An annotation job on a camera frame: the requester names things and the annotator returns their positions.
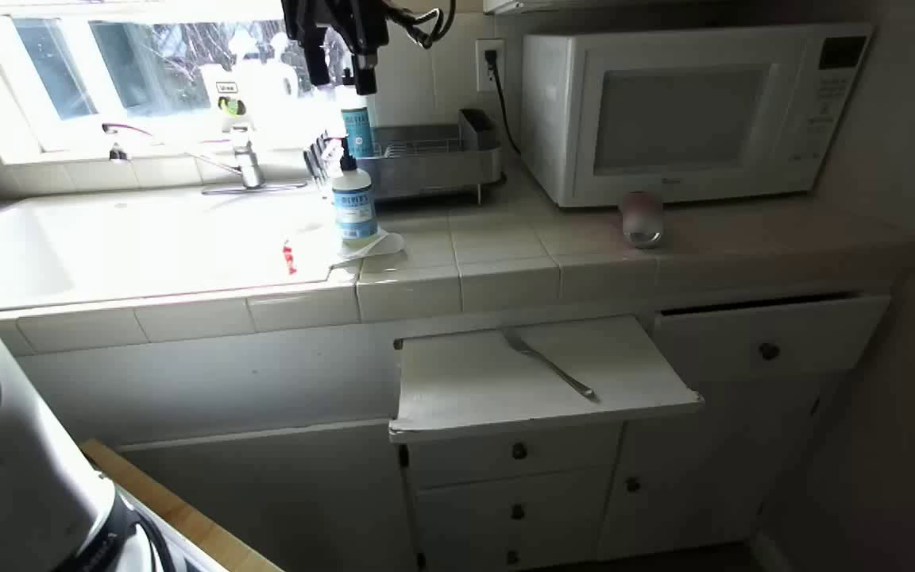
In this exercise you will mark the red soda can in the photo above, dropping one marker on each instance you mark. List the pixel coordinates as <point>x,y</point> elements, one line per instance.
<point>638,221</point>

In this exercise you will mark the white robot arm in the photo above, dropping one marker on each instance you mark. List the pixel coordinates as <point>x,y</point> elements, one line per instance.
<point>292,501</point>

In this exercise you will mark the tall blue white bottle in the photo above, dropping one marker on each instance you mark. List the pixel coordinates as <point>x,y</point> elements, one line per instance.
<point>358,120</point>

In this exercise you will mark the metal dish rack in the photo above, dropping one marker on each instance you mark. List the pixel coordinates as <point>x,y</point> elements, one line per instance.
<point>417,159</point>

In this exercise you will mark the white carton on windowsill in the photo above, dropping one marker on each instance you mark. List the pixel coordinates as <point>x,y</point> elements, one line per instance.
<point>228,95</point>

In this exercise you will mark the chrome sink faucet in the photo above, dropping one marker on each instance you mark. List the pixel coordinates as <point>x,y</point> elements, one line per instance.
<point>238,156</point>

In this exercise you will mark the blue soap pump bottle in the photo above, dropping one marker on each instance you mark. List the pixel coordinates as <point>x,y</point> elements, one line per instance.
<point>353,199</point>

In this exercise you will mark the white cloth under bottle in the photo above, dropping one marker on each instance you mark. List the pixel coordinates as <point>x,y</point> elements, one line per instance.
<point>379,247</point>

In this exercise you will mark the white microwave oven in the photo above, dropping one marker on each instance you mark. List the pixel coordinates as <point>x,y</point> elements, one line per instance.
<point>684,112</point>

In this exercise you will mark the silver fork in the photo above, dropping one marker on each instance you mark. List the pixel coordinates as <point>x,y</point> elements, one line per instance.
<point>518,344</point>

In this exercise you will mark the white pull-out board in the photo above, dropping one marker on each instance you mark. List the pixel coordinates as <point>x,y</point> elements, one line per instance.
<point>481,383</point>

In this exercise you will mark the white cabinet drawers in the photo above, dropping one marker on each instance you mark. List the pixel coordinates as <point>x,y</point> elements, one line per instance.
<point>543,498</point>

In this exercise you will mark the wooden board edge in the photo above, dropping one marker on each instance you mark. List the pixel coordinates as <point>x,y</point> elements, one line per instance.
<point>204,539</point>

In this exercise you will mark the white drawer with knob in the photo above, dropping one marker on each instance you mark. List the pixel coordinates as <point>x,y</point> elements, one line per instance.
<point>801,337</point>

